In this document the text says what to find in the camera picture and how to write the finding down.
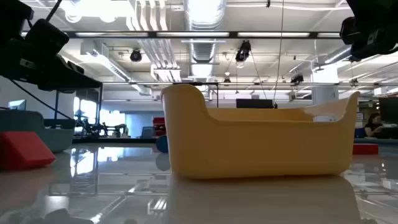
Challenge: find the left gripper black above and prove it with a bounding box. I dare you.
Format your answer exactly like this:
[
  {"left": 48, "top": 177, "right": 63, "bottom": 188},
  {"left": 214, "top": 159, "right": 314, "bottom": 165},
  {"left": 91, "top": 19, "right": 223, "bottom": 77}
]
[{"left": 0, "top": 37, "right": 103, "bottom": 93}]

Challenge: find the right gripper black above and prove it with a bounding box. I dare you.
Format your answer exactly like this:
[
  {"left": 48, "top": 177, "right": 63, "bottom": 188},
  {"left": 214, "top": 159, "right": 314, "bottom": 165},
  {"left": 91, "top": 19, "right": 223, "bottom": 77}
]
[{"left": 349, "top": 29, "right": 398, "bottom": 60}]

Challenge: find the red wedge block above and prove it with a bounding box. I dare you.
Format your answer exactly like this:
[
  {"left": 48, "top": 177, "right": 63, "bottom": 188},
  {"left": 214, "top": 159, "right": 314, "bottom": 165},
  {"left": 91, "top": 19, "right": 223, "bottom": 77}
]
[{"left": 0, "top": 131, "right": 57, "bottom": 171}]

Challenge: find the blue rounded block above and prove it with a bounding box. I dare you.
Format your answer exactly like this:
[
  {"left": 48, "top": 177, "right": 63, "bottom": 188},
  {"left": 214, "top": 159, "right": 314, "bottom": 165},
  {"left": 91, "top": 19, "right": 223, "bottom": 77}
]
[{"left": 155, "top": 134, "right": 170, "bottom": 154}]

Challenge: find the black background robot equipment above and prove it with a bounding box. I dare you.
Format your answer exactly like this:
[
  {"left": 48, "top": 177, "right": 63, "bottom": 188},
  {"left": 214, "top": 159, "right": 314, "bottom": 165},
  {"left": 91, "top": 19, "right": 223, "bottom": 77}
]
[{"left": 73, "top": 109, "right": 129, "bottom": 138}]

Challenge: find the grey-blue plastic bin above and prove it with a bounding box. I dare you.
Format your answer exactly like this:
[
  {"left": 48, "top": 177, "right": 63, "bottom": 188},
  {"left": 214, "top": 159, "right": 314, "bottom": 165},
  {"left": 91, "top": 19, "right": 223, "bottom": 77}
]
[{"left": 0, "top": 109, "right": 76, "bottom": 153}]

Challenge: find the small lit monitor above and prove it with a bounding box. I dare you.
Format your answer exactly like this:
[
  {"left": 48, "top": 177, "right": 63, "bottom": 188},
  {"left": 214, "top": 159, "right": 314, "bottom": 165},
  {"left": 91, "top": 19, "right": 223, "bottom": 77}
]
[{"left": 7, "top": 99, "right": 27, "bottom": 111}]

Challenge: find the large black monitor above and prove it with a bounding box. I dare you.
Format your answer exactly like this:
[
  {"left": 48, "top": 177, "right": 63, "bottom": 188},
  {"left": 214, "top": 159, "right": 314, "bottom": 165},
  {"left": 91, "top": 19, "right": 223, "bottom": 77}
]
[{"left": 378, "top": 96, "right": 398, "bottom": 124}]

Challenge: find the white building column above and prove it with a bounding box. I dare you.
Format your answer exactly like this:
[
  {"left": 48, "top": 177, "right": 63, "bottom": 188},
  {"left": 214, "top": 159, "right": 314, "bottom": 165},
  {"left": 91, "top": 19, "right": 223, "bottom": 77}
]
[{"left": 312, "top": 63, "right": 340, "bottom": 105}]

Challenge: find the person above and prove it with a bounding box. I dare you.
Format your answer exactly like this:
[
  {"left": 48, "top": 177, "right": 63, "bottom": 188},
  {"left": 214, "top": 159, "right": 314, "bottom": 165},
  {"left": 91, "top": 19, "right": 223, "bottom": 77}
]
[{"left": 363, "top": 112, "right": 386, "bottom": 138}]

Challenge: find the grey office chair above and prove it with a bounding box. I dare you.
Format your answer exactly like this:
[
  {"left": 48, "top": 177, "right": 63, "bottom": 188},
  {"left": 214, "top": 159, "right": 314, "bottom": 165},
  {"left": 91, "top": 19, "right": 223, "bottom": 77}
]
[{"left": 140, "top": 126, "right": 155, "bottom": 139}]

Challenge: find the white ceiling light fixture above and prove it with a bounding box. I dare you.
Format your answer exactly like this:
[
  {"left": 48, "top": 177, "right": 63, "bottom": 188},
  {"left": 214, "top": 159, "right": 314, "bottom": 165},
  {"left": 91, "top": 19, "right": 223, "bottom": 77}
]
[{"left": 150, "top": 64, "right": 182, "bottom": 83}]

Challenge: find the red tool cabinet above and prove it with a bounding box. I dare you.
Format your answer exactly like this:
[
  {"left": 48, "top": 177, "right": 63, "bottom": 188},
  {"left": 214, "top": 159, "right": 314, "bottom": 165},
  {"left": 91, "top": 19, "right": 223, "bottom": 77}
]
[{"left": 152, "top": 116, "right": 166, "bottom": 137}]

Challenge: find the wide black monitor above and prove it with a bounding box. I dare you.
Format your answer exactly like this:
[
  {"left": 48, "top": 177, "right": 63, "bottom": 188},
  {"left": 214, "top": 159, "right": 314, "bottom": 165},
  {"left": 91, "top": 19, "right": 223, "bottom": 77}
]
[{"left": 236, "top": 98, "right": 274, "bottom": 110}]

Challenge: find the yellow plastic bin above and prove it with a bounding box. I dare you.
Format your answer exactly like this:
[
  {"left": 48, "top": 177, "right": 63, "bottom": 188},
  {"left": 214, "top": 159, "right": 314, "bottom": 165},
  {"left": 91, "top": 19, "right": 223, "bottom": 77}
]
[{"left": 160, "top": 83, "right": 361, "bottom": 180}]

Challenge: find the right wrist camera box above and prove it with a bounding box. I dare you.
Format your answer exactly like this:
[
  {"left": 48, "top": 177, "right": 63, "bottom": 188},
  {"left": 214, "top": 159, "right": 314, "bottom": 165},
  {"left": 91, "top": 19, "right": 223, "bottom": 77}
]
[{"left": 340, "top": 17, "right": 371, "bottom": 46}]

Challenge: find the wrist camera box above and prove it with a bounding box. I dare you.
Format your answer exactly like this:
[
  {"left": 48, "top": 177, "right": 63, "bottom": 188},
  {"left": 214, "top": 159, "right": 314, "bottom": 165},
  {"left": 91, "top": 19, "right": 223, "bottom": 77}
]
[
  {"left": 340, "top": 17, "right": 371, "bottom": 46},
  {"left": 24, "top": 18, "right": 70, "bottom": 54}
]

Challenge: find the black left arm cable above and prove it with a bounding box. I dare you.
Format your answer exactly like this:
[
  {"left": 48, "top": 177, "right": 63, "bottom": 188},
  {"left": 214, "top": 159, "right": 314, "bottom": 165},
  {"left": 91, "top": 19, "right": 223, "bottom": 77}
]
[{"left": 9, "top": 79, "right": 94, "bottom": 138}]

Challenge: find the black metal frame stand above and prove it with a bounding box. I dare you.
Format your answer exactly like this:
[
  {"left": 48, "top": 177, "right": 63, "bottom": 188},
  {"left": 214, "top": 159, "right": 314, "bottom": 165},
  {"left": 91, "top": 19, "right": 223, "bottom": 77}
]
[{"left": 54, "top": 88, "right": 104, "bottom": 139}]

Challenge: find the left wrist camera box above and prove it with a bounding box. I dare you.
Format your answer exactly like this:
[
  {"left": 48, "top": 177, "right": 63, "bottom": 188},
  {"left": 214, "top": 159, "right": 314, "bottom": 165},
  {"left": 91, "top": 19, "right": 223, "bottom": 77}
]
[{"left": 24, "top": 18, "right": 70, "bottom": 54}]

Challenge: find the black table frame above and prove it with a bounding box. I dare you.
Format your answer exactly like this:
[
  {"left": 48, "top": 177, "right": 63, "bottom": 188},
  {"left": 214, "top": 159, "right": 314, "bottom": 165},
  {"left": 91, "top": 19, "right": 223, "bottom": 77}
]
[{"left": 71, "top": 136, "right": 158, "bottom": 144}]

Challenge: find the thin hanging cable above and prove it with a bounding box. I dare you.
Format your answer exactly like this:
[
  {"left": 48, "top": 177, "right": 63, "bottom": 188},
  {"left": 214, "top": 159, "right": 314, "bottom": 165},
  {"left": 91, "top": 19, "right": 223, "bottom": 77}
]
[{"left": 272, "top": 0, "right": 285, "bottom": 105}]

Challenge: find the silver ceiling duct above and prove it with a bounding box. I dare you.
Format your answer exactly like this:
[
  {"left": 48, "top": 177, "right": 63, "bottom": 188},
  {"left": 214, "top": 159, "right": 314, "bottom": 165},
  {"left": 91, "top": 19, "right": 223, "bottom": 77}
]
[{"left": 183, "top": 0, "right": 227, "bottom": 65}]

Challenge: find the black hanging camera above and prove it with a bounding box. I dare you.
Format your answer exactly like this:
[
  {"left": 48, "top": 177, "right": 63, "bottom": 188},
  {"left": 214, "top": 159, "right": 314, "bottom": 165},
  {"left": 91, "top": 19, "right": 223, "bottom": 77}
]
[{"left": 234, "top": 39, "right": 252, "bottom": 63}]

